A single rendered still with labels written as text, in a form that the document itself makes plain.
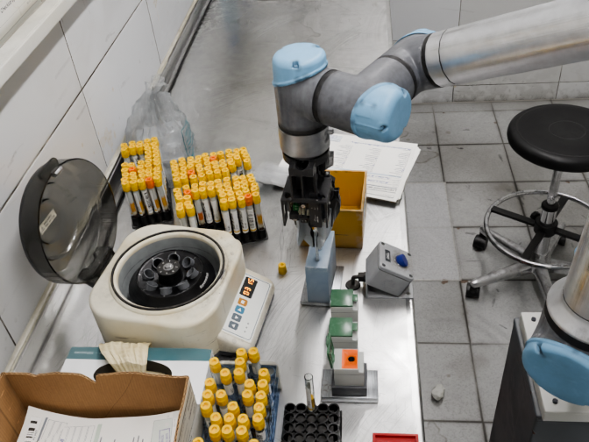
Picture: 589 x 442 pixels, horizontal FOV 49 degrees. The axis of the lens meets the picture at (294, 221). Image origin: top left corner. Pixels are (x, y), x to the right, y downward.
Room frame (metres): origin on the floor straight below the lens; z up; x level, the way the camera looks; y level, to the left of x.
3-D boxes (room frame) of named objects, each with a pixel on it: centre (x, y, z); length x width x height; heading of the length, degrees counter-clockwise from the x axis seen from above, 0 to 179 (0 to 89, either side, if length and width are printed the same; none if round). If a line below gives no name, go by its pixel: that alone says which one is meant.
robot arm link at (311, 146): (0.81, -0.03, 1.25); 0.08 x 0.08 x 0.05
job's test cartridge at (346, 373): (0.63, -0.06, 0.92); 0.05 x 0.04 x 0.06; 82
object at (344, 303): (0.76, -0.07, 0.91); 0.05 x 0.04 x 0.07; 82
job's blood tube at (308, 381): (0.58, 0.00, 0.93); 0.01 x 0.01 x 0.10
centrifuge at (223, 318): (0.82, 0.21, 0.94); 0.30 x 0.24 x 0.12; 73
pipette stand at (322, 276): (0.86, -0.04, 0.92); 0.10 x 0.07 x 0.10; 166
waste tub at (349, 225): (1.03, -0.08, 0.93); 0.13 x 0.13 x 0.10; 78
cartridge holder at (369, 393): (0.63, -0.06, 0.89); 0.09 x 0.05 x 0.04; 82
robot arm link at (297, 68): (0.81, -0.03, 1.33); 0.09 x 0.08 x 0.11; 49
